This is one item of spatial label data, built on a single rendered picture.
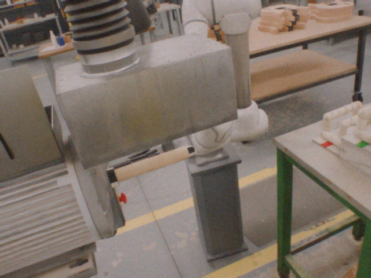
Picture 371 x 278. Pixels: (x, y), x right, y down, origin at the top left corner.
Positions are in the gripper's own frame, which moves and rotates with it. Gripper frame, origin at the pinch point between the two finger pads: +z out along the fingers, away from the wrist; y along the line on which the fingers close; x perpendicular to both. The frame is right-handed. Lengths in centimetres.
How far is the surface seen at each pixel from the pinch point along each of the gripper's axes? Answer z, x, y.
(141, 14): -13, 52, -27
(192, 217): -40, -107, 73
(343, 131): -81, -5, -18
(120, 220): 5.6, -11.5, -12.5
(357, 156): -78, -9, -29
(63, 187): 12.8, 25.3, -40.1
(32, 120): 13, 40, -39
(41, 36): 81, -78, 931
